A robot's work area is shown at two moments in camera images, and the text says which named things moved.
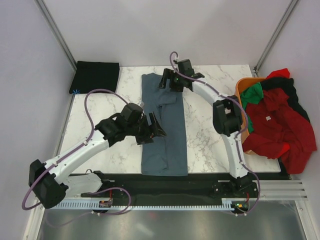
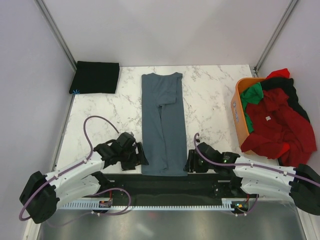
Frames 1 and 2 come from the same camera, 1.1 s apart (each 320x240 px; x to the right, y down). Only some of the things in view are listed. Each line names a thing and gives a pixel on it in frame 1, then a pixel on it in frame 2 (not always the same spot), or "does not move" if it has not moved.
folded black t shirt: x=89 y=76 does not move
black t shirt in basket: x=286 y=84 does not move
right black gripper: x=169 y=73 → x=191 y=165
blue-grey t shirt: x=167 y=155 does not move
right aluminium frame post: x=289 y=9 does not move
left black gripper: x=147 y=136 → x=138 y=159
